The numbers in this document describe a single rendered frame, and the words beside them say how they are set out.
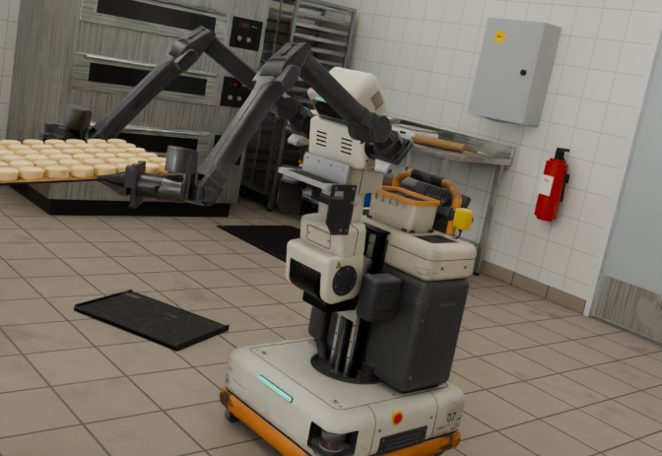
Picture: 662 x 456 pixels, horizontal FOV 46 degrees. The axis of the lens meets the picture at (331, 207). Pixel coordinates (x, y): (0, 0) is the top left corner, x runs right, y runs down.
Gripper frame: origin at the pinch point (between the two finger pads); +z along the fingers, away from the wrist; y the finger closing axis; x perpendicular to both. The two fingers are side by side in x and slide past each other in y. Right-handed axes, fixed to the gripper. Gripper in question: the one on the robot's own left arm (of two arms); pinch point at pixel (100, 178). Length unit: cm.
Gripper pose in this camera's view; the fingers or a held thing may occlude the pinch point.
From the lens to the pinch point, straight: 186.4
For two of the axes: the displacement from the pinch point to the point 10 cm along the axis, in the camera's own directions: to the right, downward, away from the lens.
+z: -9.9, -1.5, 0.5
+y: -1.3, 9.7, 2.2
